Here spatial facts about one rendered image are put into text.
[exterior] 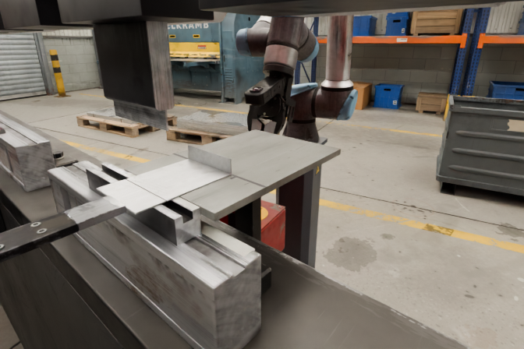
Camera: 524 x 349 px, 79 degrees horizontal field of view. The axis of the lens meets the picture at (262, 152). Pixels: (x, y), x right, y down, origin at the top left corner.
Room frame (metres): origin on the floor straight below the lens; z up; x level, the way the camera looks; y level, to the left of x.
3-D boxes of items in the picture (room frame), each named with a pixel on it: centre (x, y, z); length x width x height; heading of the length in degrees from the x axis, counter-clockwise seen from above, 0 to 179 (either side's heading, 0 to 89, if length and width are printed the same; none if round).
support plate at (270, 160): (0.43, 0.03, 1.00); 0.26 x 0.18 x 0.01; 140
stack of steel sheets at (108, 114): (4.55, 1.96, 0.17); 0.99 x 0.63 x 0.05; 59
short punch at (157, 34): (0.32, 0.13, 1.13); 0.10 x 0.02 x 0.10; 50
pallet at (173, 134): (3.93, 0.48, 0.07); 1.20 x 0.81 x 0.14; 65
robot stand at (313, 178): (1.26, -0.16, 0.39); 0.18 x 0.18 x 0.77; 62
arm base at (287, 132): (1.26, -0.16, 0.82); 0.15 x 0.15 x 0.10
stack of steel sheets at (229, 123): (3.93, 0.48, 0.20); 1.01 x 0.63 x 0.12; 65
